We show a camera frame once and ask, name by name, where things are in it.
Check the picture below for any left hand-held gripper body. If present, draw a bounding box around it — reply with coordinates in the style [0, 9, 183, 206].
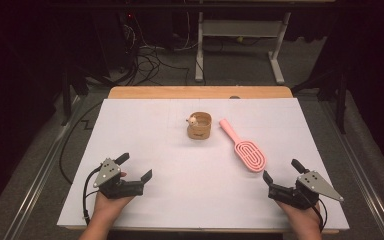
[93, 158, 145, 200]

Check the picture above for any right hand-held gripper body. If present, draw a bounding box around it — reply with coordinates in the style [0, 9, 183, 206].
[268, 170, 345, 211]

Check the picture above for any pink hairbrush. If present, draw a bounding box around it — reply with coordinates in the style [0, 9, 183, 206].
[218, 118, 268, 173]

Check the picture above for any round wooden cup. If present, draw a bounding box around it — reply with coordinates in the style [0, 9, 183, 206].
[186, 111, 213, 141]

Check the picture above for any person's left hand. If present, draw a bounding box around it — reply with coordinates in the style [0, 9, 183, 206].
[93, 191, 135, 218]

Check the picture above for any person's right hand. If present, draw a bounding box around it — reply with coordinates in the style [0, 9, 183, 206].
[276, 200, 323, 230]

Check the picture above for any white table cover sheet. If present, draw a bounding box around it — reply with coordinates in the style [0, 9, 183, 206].
[57, 97, 350, 231]

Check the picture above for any black metal stand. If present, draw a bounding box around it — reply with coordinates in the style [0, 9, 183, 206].
[292, 64, 349, 135]
[60, 64, 93, 127]

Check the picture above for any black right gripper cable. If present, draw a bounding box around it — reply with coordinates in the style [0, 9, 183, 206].
[313, 197, 328, 233]

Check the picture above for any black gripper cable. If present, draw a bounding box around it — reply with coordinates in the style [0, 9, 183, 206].
[82, 166, 102, 226]
[313, 197, 328, 233]

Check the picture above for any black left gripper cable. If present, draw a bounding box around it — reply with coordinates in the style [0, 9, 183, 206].
[82, 166, 102, 226]

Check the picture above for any metal floor rail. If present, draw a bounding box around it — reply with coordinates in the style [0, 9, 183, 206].
[319, 99, 384, 240]
[2, 95, 83, 240]

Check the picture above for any black floor cable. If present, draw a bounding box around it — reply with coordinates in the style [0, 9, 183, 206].
[58, 101, 105, 186]

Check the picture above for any tangle of floor cables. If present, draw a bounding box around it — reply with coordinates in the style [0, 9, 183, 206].
[121, 13, 192, 87]

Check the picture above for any white metal desk frame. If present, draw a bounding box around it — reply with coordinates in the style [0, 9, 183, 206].
[194, 11, 293, 86]

